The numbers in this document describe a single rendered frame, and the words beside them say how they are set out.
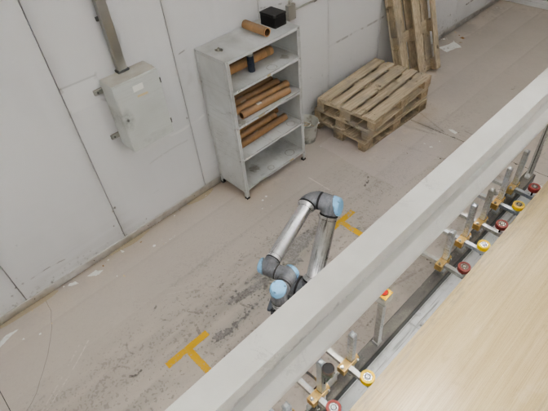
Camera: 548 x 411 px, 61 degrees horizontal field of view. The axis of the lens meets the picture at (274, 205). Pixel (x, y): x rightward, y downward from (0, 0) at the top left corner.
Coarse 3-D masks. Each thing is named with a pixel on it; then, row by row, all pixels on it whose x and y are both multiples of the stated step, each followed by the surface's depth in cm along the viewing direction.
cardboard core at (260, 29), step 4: (244, 20) 420; (248, 20) 419; (244, 24) 419; (248, 24) 416; (252, 24) 413; (256, 24) 411; (260, 24) 411; (244, 28) 422; (248, 28) 417; (252, 28) 413; (256, 28) 410; (260, 28) 407; (264, 28) 405; (268, 28) 406; (256, 32) 412; (260, 32) 408; (264, 32) 405; (268, 32) 410; (264, 36) 408
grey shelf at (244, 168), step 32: (288, 32) 415; (224, 64) 382; (256, 64) 436; (288, 64) 436; (224, 96) 410; (288, 96) 459; (224, 128) 441; (288, 128) 486; (224, 160) 478; (256, 160) 513; (288, 160) 508
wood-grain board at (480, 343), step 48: (528, 240) 305; (480, 288) 281; (528, 288) 279; (432, 336) 261; (480, 336) 259; (528, 336) 257; (384, 384) 244; (432, 384) 242; (480, 384) 240; (528, 384) 238
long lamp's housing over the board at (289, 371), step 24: (528, 120) 154; (504, 144) 146; (480, 168) 139; (504, 168) 145; (456, 192) 132; (480, 192) 139; (432, 216) 126; (456, 216) 131; (408, 240) 121; (432, 240) 126; (384, 264) 116; (408, 264) 120; (360, 288) 111; (384, 288) 115; (336, 312) 107; (360, 312) 111; (312, 336) 103; (336, 336) 106; (288, 360) 99; (312, 360) 103; (264, 384) 96; (288, 384) 99; (240, 408) 93; (264, 408) 96
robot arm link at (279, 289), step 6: (276, 282) 246; (282, 282) 246; (270, 288) 245; (276, 288) 244; (282, 288) 244; (288, 288) 248; (276, 294) 242; (282, 294) 243; (276, 300) 246; (282, 300) 246; (276, 306) 250
